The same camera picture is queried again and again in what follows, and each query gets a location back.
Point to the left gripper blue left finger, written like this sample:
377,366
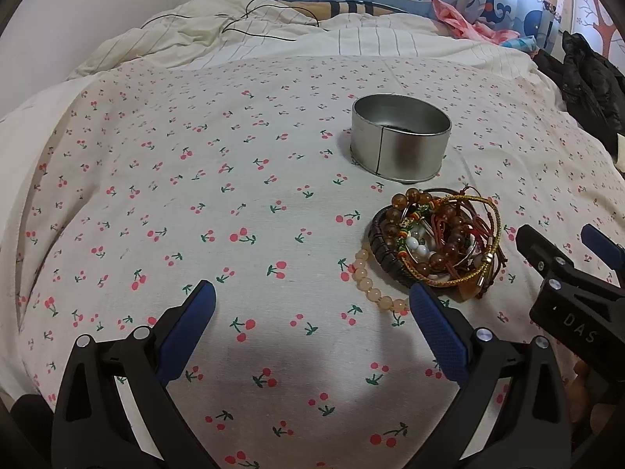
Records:
90,426

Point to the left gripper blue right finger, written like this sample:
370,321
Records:
532,429

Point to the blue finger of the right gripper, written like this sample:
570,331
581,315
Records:
544,256
609,252

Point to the right hand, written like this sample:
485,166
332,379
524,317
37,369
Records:
582,406

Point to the black jacket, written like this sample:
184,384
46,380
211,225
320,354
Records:
592,89

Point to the round silver metal tin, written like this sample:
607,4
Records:
399,138

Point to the pink crumpled cloth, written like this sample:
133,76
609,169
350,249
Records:
463,29

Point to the tan striped pillow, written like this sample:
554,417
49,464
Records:
330,9

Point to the white striped duvet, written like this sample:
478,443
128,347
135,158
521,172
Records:
204,33

